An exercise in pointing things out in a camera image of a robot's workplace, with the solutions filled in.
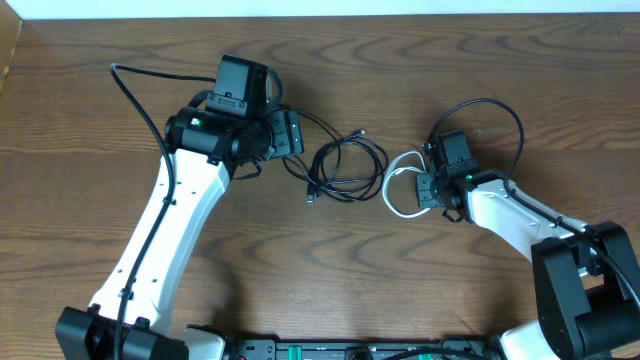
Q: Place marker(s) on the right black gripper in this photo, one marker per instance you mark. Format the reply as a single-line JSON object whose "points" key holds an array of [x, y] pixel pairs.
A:
{"points": [[425, 199]]}

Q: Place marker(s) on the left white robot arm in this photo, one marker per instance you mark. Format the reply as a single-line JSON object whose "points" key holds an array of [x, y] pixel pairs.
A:
{"points": [[130, 316]]}

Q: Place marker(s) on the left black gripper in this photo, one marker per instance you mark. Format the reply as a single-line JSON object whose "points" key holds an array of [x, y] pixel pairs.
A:
{"points": [[289, 141]]}

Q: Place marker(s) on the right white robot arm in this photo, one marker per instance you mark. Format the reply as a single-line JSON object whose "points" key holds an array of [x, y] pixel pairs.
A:
{"points": [[586, 277]]}

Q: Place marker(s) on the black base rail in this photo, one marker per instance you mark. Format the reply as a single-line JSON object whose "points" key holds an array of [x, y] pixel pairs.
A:
{"points": [[270, 347]]}

